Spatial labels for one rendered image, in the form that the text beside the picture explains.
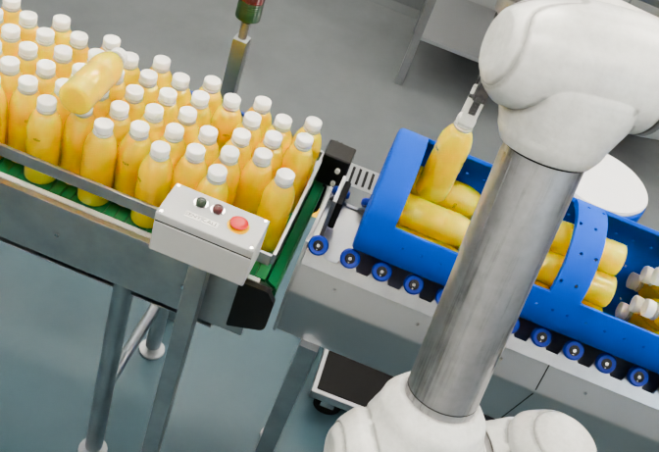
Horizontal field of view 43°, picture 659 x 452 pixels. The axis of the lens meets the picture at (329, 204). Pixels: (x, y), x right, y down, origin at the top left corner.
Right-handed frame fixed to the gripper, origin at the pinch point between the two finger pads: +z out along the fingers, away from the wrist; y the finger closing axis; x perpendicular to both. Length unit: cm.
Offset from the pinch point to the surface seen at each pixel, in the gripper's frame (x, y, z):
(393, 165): 9.9, -6.9, 15.2
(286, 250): 24, -8, 47
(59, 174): 74, -21, 40
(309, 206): 24, 9, 47
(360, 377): -9, 30, 122
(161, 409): 38, -31, 89
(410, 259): -0.9, -13.5, 31.1
